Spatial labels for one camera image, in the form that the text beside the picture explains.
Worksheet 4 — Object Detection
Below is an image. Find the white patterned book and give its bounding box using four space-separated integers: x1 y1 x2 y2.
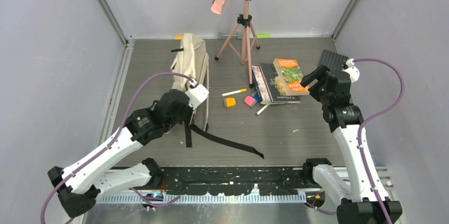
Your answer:
252 65 272 105

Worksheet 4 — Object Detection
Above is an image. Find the pink tripod stand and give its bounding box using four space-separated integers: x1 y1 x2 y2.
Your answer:
215 0 261 88

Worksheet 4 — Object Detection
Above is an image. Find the black hardcover book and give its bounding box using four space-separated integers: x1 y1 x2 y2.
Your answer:
259 63 301 104

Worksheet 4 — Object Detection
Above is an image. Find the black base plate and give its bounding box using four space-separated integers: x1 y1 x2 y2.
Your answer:
148 166 319 196

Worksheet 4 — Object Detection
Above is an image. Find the blue small eraser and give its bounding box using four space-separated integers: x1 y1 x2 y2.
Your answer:
252 92 261 103

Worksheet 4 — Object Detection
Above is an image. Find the yellow capped white marker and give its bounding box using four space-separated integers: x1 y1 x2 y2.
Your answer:
221 88 247 97

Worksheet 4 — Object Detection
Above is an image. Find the green tape piece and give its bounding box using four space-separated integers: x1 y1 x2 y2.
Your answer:
257 34 271 39

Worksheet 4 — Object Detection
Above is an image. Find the dark grey studded plate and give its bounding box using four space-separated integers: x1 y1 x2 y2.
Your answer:
317 50 348 71

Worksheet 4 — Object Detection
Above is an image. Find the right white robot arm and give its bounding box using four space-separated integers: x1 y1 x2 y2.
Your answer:
300 59 405 223

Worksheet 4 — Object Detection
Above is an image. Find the beige canvas backpack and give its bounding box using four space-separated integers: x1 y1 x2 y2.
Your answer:
170 33 264 158

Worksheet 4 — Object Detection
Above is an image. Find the orange green paperback book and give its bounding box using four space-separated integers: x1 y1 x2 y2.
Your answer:
273 58 309 96

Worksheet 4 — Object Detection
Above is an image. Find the pink eraser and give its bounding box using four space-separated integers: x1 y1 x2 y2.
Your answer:
244 96 257 108

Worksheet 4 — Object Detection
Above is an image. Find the blue capped white marker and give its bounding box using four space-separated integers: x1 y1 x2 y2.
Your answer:
255 104 270 116

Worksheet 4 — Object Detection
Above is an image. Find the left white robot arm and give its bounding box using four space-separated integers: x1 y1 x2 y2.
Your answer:
48 84 209 218

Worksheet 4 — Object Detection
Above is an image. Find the yellow orange eraser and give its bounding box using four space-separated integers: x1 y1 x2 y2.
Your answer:
223 97 236 109

